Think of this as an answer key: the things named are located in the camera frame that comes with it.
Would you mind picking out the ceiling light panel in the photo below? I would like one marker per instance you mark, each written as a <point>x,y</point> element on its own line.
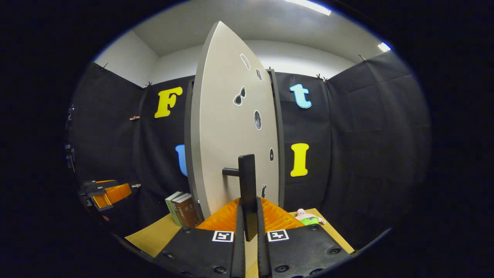
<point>384,46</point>
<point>308,7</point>

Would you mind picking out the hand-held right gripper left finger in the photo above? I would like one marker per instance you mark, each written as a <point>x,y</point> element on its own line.
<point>238,255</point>

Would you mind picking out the beige cabinet door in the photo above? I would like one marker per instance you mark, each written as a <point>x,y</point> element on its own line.
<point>231,116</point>

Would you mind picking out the black backdrop cloth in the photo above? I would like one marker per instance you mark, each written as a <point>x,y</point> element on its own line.
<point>366,135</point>

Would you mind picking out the pink and green plush toy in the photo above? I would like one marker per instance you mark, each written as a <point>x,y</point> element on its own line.
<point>308,219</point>

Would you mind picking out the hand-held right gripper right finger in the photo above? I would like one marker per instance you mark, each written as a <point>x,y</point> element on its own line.
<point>263,258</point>

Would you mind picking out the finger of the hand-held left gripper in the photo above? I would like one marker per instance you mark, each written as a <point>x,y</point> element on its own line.
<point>115,195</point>
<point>92,185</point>

